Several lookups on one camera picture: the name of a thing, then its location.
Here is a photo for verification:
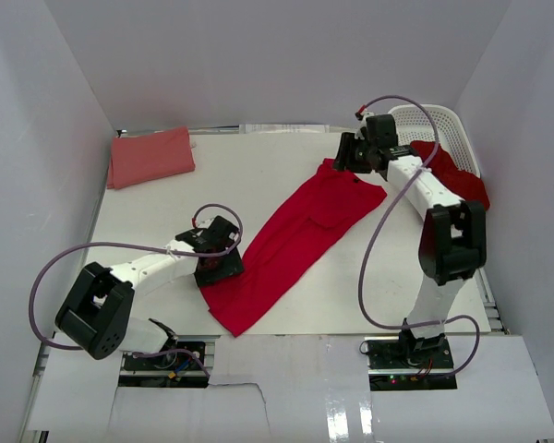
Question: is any dark red crumpled t shirt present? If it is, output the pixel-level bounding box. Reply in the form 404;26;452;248
428;147;490;210

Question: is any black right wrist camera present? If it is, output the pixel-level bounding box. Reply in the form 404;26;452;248
355;110;399;149

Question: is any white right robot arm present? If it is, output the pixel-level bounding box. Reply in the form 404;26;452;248
333;132;487;368

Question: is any white plastic perforated basket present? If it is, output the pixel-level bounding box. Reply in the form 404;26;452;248
389;104;481;178

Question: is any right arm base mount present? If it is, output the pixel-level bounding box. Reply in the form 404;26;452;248
359;337;458;392

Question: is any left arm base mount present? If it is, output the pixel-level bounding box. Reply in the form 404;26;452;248
118;340;212;389

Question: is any bright red t shirt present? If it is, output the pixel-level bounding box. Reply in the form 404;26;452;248
201;159;387;337

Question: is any folded salmon pink t shirt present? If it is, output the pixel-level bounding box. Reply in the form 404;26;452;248
107;126;196;189

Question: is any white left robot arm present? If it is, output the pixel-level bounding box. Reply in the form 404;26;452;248
55;226;244;368

